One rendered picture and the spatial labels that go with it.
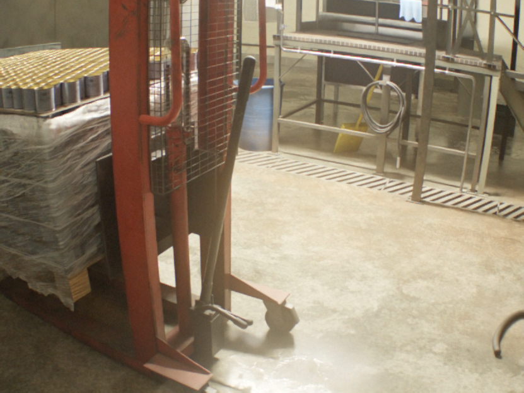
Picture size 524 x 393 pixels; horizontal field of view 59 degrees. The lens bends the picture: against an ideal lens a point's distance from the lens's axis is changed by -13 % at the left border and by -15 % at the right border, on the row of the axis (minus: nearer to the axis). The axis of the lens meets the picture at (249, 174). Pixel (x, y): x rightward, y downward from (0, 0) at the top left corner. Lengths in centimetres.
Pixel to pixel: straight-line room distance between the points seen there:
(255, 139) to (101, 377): 316
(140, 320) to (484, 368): 153
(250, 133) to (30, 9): 298
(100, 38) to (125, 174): 361
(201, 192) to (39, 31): 415
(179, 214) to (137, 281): 31
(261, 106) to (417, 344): 294
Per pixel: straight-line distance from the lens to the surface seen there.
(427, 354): 244
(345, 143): 489
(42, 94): 168
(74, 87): 176
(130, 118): 164
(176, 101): 152
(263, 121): 479
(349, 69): 581
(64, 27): 564
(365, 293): 281
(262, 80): 198
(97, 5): 525
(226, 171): 181
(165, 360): 201
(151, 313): 193
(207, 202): 219
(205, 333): 217
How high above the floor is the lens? 151
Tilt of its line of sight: 21 degrees down
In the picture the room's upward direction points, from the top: 1 degrees clockwise
